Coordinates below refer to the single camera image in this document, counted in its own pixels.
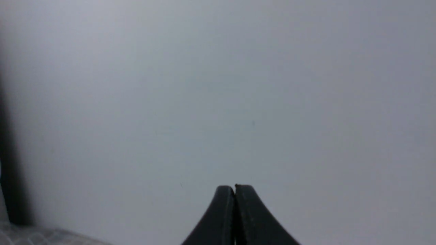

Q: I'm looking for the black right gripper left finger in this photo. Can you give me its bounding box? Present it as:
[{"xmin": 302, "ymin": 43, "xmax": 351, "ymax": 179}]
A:
[{"xmin": 182, "ymin": 185, "xmax": 235, "ymax": 245}]

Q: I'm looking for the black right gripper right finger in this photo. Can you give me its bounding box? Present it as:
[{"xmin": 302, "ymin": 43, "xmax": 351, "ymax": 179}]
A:
[{"xmin": 234, "ymin": 184, "xmax": 299, "ymax": 245}]

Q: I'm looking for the grey checkered tablecloth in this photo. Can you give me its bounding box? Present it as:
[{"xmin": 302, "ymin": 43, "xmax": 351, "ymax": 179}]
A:
[{"xmin": 0, "ymin": 222, "xmax": 110, "ymax": 245}]

